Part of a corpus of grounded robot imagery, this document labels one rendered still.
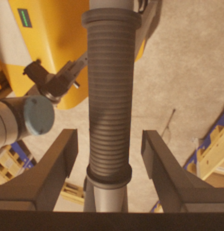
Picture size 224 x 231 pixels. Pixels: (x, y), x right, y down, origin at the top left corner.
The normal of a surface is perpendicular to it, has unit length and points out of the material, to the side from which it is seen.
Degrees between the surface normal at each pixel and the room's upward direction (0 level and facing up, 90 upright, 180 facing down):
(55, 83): 16
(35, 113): 95
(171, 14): 0
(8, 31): 0
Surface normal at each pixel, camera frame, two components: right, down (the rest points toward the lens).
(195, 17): -0.28, 0.69
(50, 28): 0.48, 0.64
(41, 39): -0.04, 0.73
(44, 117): 0.94, -0.04
